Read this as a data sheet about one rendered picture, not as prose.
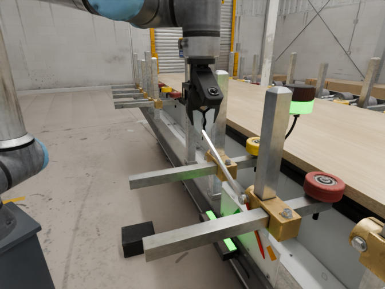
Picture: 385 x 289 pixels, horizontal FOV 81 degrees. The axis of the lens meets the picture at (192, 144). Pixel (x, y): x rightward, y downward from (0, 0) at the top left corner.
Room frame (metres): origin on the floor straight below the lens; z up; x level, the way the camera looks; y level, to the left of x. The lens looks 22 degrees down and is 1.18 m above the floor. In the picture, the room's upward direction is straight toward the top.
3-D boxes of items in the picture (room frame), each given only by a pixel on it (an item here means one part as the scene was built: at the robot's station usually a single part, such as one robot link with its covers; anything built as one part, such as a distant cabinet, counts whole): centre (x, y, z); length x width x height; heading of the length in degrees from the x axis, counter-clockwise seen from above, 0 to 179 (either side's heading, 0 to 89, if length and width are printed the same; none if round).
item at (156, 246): (0.38, -0.12, 0.84); 0.43 x 0.03 x 0.04; 110
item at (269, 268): (0.46, -0.13, 0.75); 0.26 x 0.01 x 0.10; 20
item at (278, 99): (0.44, -0.16, 0.87); 0.04 x 0.04 x 0.48; 20
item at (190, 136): (0.92, 0.01, 0.93); 0.05 x 0.05 x 0.45; 20
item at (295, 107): (0.45, -0.21, 1.08); 0.06 x 0.06 x 0.02
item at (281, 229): (0.42, -0.18, 0.85); 0.14 x 0.06 x 0.05; 20
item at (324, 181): (0.44, -0.30, 0.85); 0.08 x 0.08 x 0.11
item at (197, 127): (0.60, 0.00, 0.99); 0.06 x 0.03 x 0.09; 20
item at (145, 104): (1.55, 0.31, 0.83); 0.44 x 0.03 x 0.04; 110
